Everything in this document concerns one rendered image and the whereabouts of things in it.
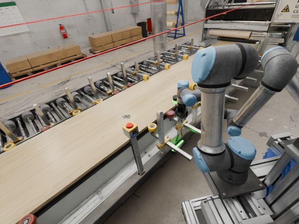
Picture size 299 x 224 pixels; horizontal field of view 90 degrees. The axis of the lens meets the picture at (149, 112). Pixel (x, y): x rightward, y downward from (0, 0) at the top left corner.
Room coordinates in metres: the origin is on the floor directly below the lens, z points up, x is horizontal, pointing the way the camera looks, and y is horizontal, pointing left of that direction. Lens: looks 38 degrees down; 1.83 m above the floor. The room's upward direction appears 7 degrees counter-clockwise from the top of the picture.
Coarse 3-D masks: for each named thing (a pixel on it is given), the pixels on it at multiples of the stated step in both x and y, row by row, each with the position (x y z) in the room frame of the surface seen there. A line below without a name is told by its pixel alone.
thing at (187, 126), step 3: (168, 117) 1.13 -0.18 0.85; (171, 117) 1.10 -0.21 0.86; (174, 117) 1.10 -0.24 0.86; (174, 120) 1.07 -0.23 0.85; (177, 120) 1.05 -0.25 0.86; (186, 123) 1.00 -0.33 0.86; (186, 126) 0.96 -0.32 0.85; (189, 126) 0.95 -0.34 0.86; (192, 126) 0.95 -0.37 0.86; (189, 129) 0.94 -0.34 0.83; (192, 129) 0.92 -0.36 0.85; (195, 129) 0.90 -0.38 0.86; (198, 129) 0.90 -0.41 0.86; (195, 132) 0.89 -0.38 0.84; (198, 132) 0.87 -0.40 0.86
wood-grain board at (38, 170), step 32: (128, 96) 1.53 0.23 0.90; (160, 96) 1.44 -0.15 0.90; (64, 128) 1.10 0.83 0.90; (96, 128) 1.04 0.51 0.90; (0, 160) 0.80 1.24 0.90; (32, 160) 0.76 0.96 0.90; (64, 160) 0.72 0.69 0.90; (96, 160) 0.68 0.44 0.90; (0, 192) 0.53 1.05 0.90; (32, 192) 0.50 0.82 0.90
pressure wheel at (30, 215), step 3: (24, 216) 0.36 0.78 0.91; (27, 216) 0.36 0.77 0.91; (30, 216) 0.36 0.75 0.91; (33, 216) 0.36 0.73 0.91; (21, 219) 0.35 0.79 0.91; (24, 219) 0.35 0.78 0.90; (27, 219) 0.35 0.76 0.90; (30, 219) 0.34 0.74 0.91; (33, 219) 0.34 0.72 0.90; (36, 219) 0.35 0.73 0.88; (21, 222) 0.33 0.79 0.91; (24, 222) 0.33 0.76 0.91; (27, 222) 0.33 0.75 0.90; (30, 222) 0.33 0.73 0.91; (33, 222) 0.33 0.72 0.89
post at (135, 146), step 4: (132, 140) 0.64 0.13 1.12; (136, 140) 0.66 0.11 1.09; (132, 144) 0.65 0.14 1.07; (136, 144) 0.65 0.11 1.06; (132, 148) 0.65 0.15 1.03; (136, 148) 0.65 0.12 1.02; (136, 152) 0.65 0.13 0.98; (136, 156) 0.64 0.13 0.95; (140, 156) 0.66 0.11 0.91; (136, 160) 0.65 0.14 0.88; (140, 160) 0.66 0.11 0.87; (136, 164) 0.67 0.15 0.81; (140, 164) 0.65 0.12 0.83; (140, 168) 0.65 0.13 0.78; (140, 172) 0.64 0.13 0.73
